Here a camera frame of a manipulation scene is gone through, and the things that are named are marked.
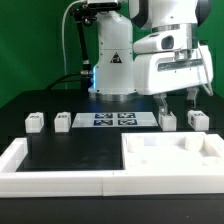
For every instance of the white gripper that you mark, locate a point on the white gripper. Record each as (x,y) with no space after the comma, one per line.
(168,61)

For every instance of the white square table top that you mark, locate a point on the white square table top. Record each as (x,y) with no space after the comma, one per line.
(176,152)

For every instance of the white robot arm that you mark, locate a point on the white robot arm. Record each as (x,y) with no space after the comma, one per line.
(113,76)

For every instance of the white fiducial marker sheet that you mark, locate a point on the white fiducial marker sheet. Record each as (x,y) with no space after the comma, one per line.
(114,119)

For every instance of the white U-shaped obstacle fence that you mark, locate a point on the white U-shaped obstacle fence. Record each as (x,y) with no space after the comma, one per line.
(98,183)

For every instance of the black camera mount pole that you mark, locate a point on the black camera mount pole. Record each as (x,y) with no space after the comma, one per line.
(84,16)

